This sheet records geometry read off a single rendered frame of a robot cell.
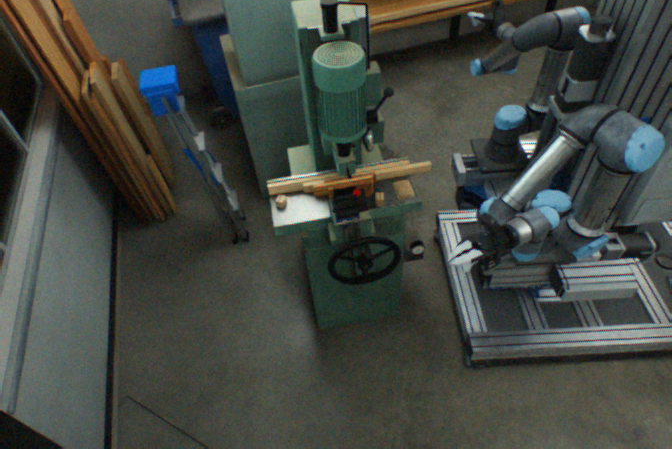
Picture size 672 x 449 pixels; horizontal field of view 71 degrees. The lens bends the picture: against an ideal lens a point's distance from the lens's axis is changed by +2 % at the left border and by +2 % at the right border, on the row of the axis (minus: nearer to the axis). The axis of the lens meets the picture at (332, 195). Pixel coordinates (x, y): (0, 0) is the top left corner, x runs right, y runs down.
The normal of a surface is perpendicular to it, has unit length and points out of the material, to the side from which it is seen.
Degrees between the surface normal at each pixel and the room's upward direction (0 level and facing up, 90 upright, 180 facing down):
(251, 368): 0
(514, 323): 0
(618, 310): 0
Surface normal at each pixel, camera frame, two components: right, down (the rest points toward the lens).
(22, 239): -0.07, -0.68
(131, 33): 0.29, 0.69
